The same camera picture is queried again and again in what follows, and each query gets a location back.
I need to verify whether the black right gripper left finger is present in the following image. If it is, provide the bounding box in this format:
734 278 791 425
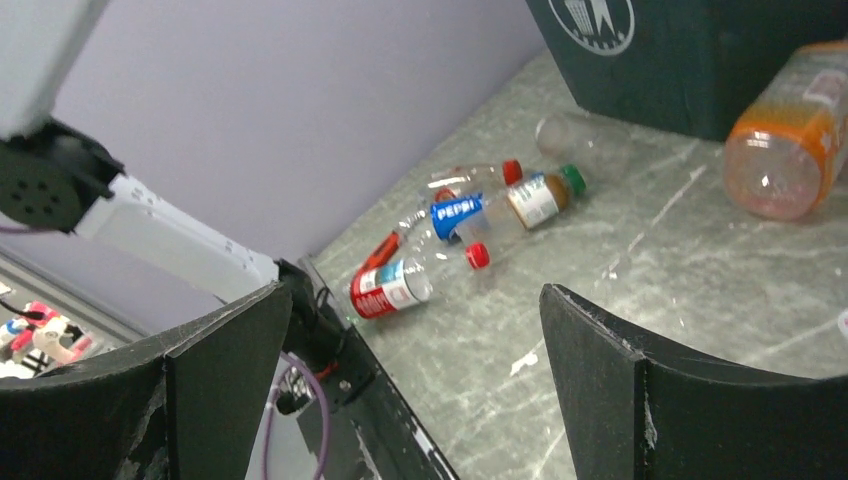
1 283 292 479

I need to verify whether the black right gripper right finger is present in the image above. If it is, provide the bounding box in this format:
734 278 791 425
539 284 847 479

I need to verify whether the clear bottle red cap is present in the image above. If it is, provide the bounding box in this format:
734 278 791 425
345 242 491 320

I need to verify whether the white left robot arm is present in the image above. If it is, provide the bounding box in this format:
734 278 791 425
1 1 280 303

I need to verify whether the clear bottle near bin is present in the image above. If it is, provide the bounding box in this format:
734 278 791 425
534 112 632 181

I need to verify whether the dark green trash bin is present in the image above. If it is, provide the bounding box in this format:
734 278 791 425
527 0 847 141

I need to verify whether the white label green cap bottle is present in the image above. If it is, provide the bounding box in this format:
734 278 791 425
455 164 587 250

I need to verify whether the pepsi bottle left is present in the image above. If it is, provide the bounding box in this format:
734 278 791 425
394 192 484 246

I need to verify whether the small red cap bottle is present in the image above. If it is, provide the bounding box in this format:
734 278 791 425
419 159 524 203

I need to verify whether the tall orange drink bottle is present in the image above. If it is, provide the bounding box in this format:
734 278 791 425
723 40 847 221

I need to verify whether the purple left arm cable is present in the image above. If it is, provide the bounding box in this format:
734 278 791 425
261 351 333 480

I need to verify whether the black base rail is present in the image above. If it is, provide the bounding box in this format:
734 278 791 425
272 259 458 479

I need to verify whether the red handled adjustable wrench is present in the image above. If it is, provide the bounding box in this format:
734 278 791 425
359 230 402 272

